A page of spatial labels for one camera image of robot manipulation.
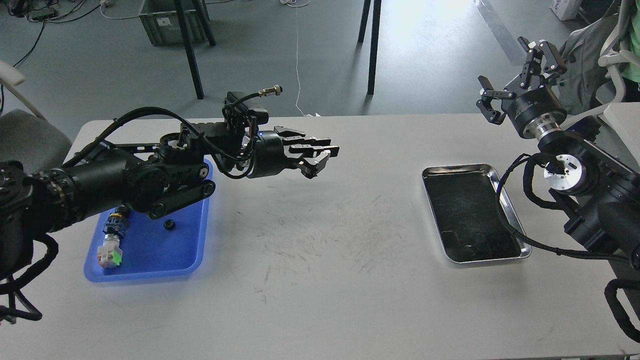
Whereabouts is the grey office chair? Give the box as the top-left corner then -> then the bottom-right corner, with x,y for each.
0,61 -> 73,174

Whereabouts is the person in green shirt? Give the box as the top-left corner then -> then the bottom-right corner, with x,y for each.
622,0 -> 640,83

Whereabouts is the grey plastic crate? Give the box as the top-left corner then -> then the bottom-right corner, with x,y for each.
138,0 -> 208,46

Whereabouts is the black stand leg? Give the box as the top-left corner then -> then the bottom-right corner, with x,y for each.
173,0 -> 218,100

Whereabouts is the white chair frame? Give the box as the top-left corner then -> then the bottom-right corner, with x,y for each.
573,0 -> 639,117

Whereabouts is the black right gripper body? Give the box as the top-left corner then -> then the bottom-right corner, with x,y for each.
502,86 -> 567,139

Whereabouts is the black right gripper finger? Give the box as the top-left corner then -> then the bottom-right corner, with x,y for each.
476,75 -> 517,126
517,36 -> 567,90

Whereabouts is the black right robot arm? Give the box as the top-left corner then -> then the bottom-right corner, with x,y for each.
477,36 -> 640,271

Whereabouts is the white cable on floor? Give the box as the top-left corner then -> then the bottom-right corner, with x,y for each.
279,0 -> 321,118

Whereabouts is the blue plastic tray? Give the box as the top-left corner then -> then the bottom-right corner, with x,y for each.
83,198 -> 210,283

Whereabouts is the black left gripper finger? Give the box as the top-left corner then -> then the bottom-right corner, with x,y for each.
273,126 -> 340,158
295,150 -> 331,177

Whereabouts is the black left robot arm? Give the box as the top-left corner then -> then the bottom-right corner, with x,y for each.
0,85 -> 339,324

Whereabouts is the grey backpack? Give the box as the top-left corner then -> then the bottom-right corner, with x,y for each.
557,13 -> 621,116

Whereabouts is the silver metal tray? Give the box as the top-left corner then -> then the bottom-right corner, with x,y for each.
422,162 -> 532,266

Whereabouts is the black table leg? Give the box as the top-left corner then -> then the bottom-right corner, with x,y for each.
358,0 -> 382,96

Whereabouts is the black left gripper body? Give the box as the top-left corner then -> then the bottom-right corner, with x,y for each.
247,131 -> 297,179

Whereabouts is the red green button switch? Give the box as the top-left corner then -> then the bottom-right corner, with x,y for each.
102,205 -> 131,239

